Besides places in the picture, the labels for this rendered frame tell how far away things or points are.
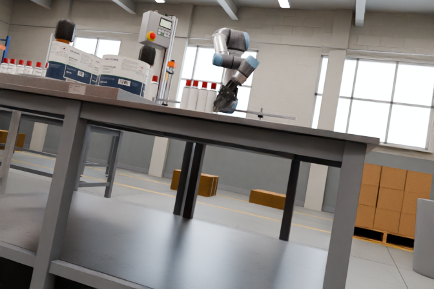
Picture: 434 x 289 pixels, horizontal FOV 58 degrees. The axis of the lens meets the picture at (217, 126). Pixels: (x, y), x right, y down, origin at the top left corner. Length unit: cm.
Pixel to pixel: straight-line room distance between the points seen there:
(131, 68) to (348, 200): 96
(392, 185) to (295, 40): 376
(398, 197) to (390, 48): 336
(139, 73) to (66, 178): 50
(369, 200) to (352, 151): 391
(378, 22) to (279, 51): 184
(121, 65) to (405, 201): 411
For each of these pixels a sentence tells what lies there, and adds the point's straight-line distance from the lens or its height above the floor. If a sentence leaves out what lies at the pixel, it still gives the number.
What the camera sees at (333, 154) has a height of 76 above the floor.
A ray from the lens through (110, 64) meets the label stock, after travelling 164.
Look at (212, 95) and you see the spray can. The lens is 214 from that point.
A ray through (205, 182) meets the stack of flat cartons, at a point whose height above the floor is 22.
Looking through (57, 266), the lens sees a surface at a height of 21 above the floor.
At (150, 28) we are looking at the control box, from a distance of 243.
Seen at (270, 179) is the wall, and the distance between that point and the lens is 745.
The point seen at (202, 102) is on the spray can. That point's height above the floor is 96.
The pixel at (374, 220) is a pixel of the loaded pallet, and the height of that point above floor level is 24.
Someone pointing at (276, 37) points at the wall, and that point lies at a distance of 790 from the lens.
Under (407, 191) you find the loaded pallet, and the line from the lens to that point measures 513.
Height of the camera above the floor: 71
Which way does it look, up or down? 4 degrees up
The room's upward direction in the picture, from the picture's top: 10 degrees clockwise
